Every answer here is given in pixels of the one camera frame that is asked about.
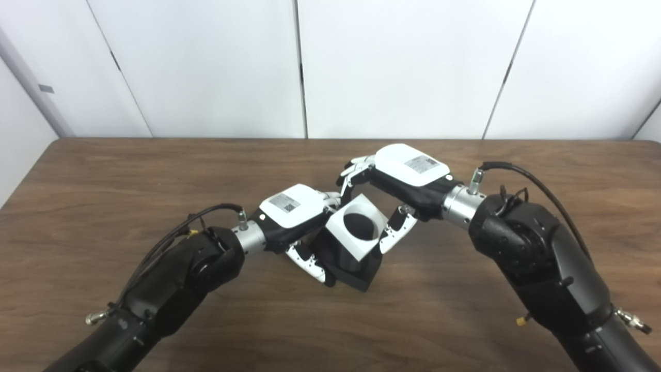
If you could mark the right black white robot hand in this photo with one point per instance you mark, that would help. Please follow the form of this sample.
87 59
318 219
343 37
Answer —
410 165

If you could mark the small grey wall label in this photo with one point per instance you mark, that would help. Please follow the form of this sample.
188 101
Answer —
46 88

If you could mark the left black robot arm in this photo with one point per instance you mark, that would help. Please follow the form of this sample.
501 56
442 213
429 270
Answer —
175 279

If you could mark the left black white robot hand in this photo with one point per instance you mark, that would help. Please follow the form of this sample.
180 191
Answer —
292 206

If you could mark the black cylinder peg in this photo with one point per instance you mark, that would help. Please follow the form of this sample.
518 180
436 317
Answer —
356 274

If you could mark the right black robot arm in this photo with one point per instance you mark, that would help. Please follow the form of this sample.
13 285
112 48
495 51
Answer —
542 258

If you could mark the white square piece with hole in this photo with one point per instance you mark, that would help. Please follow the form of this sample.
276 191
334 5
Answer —
341 232

